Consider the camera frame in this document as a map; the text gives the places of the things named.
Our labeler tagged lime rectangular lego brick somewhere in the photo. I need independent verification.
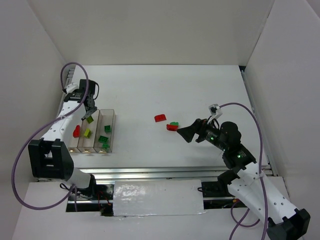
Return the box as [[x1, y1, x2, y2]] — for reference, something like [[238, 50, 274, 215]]
[[86, 116, 94, 124]]

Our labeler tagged lime lego block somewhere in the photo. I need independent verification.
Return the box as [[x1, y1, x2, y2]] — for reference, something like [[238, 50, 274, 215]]
[[83, 128, 92, 139]]

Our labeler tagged small green lego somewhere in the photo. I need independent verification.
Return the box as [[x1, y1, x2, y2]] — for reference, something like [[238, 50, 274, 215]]
[[101, 143, 110, 151]]

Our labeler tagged green square lego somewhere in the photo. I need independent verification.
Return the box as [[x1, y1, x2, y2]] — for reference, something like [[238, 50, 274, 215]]
[[104, 125, 112, 133]]

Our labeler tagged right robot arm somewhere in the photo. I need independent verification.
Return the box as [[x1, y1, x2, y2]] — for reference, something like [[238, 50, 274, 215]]
[[177, 118, 311, 240]]

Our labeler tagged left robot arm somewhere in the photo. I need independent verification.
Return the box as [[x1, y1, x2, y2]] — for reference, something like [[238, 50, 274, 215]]
[[28, 79, 97, 197]]

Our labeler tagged red and green round lego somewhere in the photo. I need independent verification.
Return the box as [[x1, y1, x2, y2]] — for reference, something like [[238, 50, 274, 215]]
[[166, 121, 179, 132]]

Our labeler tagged clear container left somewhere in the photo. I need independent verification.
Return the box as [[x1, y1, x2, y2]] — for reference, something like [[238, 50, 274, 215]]
[[67, 119, 83, 153]]

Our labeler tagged clear container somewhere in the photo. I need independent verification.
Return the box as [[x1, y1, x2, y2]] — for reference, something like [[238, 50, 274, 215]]
[[77, 110, 100, 154], [67, 119, 83, 153], [94, 109, 116, 154]]

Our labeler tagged clear container middle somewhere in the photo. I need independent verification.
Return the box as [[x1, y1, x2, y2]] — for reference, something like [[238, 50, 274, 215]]
[[77, 110, 100, 154]]

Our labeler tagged red curved lego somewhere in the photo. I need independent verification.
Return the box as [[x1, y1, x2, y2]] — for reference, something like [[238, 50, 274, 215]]
[[154, 114, 167, 123]]

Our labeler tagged clear container right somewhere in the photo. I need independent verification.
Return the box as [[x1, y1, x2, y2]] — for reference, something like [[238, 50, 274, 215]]
[[94, 109, 116, 154]]

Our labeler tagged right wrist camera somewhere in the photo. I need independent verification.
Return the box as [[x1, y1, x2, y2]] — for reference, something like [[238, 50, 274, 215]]
[[208, 103, 223, 119]]

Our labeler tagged aluminium rail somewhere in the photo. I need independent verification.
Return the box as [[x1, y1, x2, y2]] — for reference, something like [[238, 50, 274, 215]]
[[81, 166, 228, 182]]

